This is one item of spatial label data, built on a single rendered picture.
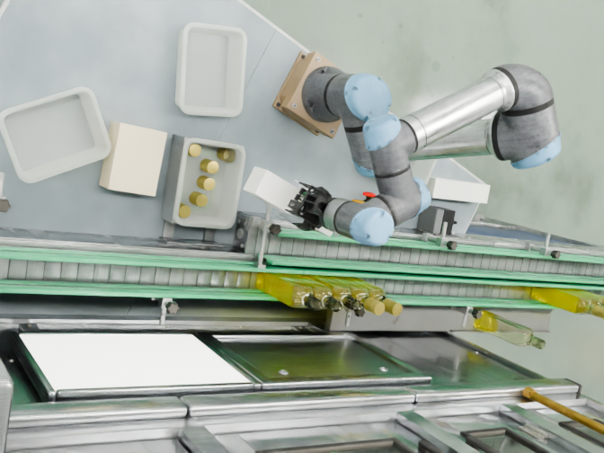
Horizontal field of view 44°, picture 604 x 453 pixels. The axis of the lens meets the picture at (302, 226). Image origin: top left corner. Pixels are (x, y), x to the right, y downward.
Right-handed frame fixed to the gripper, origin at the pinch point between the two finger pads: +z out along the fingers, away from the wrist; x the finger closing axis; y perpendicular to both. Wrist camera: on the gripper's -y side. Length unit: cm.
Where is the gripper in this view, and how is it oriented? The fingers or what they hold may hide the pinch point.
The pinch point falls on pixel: (295, 202)
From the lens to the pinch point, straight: 176.8
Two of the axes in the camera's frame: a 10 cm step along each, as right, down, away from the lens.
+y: -7.3, -4.1, -5.5
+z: -5.2, -2.0, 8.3
